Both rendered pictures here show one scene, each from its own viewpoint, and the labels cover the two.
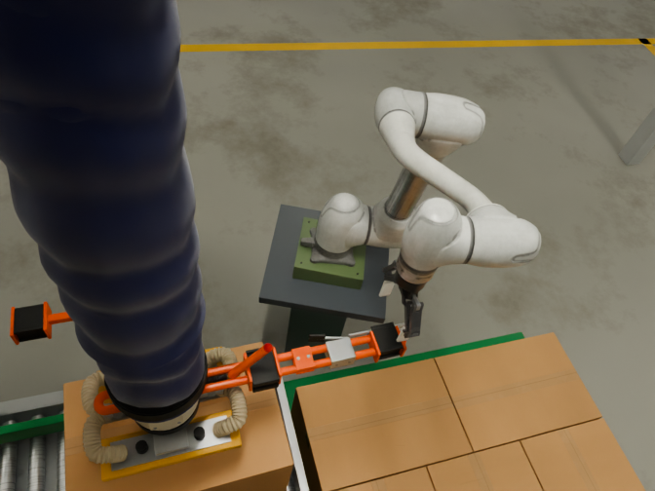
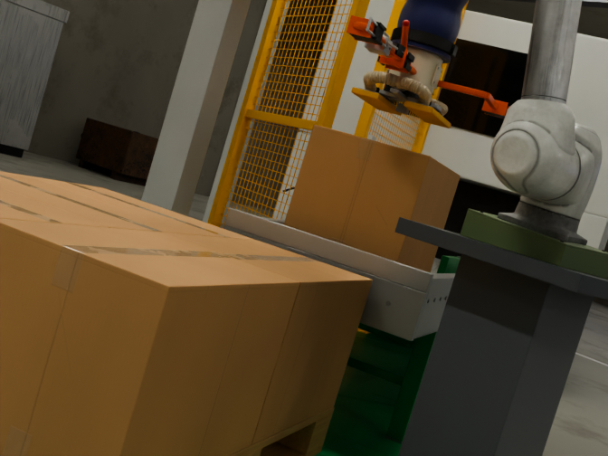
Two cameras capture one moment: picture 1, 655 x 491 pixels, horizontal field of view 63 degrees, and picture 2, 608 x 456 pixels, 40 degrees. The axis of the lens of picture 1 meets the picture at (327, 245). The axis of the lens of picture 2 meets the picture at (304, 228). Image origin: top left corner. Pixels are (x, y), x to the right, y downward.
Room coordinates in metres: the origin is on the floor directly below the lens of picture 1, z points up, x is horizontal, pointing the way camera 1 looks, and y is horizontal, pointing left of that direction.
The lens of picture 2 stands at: (2.46, -1.88, 0.78)
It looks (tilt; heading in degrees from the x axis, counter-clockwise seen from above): 3 degrees down; 136
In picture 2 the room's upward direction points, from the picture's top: 17 degrees clockwise
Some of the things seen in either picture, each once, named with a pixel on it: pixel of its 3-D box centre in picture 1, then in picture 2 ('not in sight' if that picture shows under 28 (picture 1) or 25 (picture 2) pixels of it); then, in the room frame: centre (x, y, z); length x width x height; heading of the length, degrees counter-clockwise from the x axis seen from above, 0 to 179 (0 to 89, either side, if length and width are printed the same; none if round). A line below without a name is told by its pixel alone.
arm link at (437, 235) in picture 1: (437, 233); not in sight; (0.75, -0.22, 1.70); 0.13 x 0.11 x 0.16; 101
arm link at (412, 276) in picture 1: (417, 262); not in sight; (0.75, -0.20, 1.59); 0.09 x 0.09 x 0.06
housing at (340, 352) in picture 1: (339, 353); (378, 44); (0.69, -0.09, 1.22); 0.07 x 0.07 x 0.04; 26
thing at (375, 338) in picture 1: (386, 344); (365, 30); (0.74, -0.22, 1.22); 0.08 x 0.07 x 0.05; 116
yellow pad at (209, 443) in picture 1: (171, 441); (379, 98); (0.40, 0.28, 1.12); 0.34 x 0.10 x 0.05; 116
